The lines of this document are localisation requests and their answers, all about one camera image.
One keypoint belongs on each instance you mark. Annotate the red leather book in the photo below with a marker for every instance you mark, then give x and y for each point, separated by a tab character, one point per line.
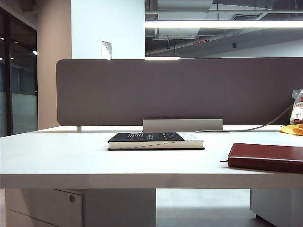
265	153

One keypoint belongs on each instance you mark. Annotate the black hardcover book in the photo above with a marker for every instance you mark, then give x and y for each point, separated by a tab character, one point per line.
147	136

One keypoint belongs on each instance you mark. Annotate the grey fabric desk divider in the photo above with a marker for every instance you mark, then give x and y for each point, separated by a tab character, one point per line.
165	94

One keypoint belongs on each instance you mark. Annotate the short ceiling light strip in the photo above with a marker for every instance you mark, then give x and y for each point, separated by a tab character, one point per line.
161	58

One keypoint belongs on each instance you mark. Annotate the long ceiling light strip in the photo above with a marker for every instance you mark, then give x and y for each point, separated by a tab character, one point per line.
213	24

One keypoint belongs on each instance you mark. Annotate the round brass cabinet lock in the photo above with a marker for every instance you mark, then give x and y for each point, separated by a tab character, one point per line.
71	199

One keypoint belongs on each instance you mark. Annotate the dark framed glass partition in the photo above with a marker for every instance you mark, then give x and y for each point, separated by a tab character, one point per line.
23	106

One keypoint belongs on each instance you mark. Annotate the ceiling air vent grille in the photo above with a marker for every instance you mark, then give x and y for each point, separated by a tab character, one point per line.
246	17

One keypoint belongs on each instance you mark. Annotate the white drawer cabinet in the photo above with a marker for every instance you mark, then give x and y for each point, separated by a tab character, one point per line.
47	208

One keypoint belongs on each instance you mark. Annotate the yellow cloth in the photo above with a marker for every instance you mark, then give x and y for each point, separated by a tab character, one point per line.
292	130

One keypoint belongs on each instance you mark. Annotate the clear plastic snack bag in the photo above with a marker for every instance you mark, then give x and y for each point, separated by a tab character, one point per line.
298	113

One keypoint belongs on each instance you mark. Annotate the white storage cabinet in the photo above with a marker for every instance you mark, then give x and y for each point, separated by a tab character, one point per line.
279	203

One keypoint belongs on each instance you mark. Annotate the white divider bracket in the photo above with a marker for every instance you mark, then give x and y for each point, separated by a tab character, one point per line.
79	129

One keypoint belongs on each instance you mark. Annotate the silver wall plate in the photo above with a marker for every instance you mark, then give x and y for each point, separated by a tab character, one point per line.
106	49

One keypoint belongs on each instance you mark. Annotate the small black ceiling camera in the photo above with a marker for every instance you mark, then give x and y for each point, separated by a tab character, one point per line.
234	45

